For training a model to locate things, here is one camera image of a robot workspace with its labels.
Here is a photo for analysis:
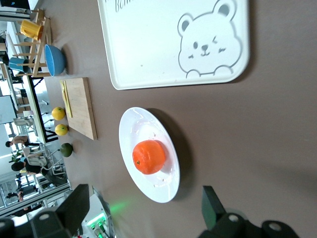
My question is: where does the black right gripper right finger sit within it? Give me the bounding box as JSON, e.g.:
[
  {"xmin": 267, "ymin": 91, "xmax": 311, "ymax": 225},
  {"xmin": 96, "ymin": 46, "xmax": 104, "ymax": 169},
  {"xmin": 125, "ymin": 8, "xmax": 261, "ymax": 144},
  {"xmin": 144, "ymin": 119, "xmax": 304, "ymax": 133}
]
[{"xmin": 198, "ymin": 185, "xmax": 300, "ymax": 238}]

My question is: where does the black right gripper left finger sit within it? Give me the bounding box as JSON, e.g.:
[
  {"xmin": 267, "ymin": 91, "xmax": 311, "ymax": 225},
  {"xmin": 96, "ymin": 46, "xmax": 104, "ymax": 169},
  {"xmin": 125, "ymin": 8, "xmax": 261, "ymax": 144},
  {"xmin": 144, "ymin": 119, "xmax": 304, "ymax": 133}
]
[{"xmin": 0, "ymin": 183, "xmax": 90, "ymax": 238}]

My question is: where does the orange fruit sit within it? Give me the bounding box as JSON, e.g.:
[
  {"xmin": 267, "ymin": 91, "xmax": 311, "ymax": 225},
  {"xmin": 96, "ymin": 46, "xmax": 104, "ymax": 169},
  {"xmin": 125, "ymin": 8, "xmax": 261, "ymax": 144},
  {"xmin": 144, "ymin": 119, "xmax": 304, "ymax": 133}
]
[{"xmin": 132, "ymin": 139, "xmax": 166, "ymax": 175}]

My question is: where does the white round plate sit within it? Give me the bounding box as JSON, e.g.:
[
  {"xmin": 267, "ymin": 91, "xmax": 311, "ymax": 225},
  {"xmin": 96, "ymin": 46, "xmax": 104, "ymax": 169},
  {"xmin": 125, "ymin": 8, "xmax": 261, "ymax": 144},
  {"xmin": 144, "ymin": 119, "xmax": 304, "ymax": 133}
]
[{"xmin": 118, "ymin": 106, "xmax": 181, "ymax": 204}]

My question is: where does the person in black top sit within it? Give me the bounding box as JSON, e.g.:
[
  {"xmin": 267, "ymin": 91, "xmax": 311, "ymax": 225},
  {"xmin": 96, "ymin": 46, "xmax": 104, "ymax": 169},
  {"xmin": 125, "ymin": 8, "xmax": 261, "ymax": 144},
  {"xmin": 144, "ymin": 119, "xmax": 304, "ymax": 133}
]
[{"xmin": 11, "ymin": 156, "xmax": 67, "ymax": 184}]

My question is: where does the dark green avocado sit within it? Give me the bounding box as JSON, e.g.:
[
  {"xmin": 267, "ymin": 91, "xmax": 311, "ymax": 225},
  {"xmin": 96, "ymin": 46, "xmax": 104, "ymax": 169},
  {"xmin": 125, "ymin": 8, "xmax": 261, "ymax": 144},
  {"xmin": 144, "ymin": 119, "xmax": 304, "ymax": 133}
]
[{"xmin": 59, "ymin": 142, "xmax": 74, "ymax": 158}]

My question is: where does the yellow lemon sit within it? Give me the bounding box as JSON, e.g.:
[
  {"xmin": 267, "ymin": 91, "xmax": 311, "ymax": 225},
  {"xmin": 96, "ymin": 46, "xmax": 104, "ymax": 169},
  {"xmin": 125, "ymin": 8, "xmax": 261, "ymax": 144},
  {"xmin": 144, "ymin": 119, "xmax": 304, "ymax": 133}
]
[
  {"xmin": 54, "ymin": 123, "xmax": 69, "ymax": 136},
  {"xmin": 51, "ymin": 107, "xmax": 66, "ymax": 121}
]

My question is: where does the person in beige top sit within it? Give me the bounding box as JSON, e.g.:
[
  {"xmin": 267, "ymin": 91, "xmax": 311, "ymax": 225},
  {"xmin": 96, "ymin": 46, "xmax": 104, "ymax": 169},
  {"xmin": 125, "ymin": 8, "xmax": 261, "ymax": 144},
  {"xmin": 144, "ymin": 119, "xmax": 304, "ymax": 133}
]
[{"xmin": 5, "ymin": 135, "xmax": 40, "ymax": 149}]

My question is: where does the wooden cutting board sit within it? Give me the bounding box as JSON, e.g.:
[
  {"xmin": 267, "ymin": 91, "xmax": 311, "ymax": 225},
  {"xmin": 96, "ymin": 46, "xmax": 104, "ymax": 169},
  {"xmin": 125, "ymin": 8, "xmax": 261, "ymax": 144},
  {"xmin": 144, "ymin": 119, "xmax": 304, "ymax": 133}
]
[{"xmin": 59, "ymin": 77, "xmax": 98, "ymax": 141}]

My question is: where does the yellow plastic knife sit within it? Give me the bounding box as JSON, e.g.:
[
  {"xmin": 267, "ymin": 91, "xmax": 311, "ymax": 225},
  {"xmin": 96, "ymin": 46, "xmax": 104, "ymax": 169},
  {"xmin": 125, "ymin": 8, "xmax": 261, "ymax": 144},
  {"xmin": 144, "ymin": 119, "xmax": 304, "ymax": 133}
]
[{"xmin": 62, "ymin": 79, "xmax": 73, "ymax": 119}]

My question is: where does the yellow plastic fork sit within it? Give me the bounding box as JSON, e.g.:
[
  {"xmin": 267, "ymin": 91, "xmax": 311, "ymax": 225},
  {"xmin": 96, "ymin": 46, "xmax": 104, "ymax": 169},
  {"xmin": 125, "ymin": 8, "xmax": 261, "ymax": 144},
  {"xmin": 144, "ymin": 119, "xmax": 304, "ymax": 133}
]
[{"xmin": 59, "ymin": 80, "xmax": 67, "ymax": 104}]

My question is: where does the wooden peg drying rack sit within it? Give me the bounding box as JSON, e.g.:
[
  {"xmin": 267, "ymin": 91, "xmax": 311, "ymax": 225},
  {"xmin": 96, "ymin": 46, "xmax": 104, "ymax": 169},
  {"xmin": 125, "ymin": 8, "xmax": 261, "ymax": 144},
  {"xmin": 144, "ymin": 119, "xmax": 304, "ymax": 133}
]
[{"xmin": 12, "ymin": 8, "xmax": 53, "ymax": 77}]

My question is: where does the blue bowl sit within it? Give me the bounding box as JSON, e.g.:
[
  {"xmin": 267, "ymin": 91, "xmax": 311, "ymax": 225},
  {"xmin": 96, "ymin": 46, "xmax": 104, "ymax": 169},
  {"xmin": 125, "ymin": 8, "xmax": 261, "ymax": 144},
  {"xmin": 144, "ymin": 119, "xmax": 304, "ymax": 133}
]
[{"xmin": 44, "ymin": 44, "xmax": 67, "ymax": 77}]

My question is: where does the cream bear print tray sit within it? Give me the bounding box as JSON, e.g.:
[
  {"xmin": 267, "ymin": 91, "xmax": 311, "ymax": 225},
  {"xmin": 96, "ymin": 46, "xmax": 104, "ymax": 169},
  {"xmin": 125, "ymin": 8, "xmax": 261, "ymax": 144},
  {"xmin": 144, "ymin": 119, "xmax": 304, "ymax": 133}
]
[{"xmin": 97, "ymin": 0, "xmax": 250, "ymax": 90}]

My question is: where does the yellow mug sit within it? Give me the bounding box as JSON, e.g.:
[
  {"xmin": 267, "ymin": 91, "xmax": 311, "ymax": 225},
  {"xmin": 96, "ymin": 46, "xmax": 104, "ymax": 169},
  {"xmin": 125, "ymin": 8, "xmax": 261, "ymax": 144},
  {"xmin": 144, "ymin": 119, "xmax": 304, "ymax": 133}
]
[{"xmin": 19, "ymin": 19, "xmax": 44, "ymax": 41}]

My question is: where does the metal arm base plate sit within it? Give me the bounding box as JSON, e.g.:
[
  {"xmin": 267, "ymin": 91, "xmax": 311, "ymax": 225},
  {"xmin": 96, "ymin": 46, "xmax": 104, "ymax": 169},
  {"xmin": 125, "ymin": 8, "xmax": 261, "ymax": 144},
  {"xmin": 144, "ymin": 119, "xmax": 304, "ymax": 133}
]
[{"xmin": 92, "ymin": 185, "xmax": 113, "ymax": 238}]

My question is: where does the white table with black frame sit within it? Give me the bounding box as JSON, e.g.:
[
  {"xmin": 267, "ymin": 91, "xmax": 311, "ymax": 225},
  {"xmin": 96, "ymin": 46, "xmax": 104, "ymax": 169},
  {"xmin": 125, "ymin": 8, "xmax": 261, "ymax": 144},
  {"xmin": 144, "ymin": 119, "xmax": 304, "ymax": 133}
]
[{"xmin": 22, "ymin": 74, "xmax": 60, "ymax": 144}]

